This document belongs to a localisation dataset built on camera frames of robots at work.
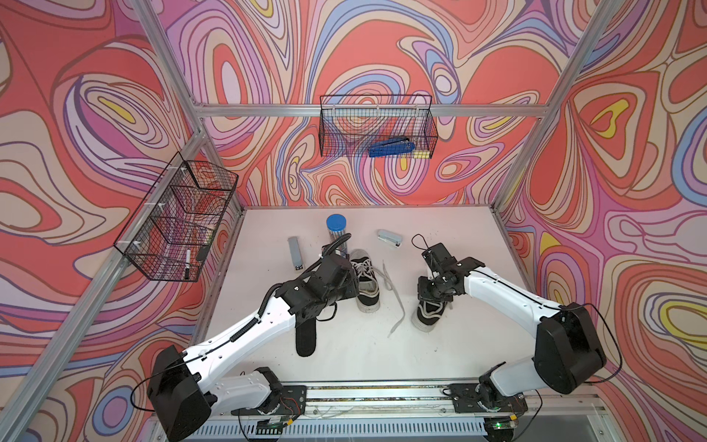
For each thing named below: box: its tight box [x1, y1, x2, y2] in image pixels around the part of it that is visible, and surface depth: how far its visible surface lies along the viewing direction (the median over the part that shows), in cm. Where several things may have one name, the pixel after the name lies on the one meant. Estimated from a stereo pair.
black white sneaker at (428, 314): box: [411, 300, 449, 333], surface depth 84 cm
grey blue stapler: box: [376, 229, 404, 249], surface depth 108 cm
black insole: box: [294, 317, 317, 358], surface depth 84 cm
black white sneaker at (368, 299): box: [349, 248, 381, 314], surface depth 92 cm
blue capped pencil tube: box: [325, 212, 348, 258], surface depth 92 cm
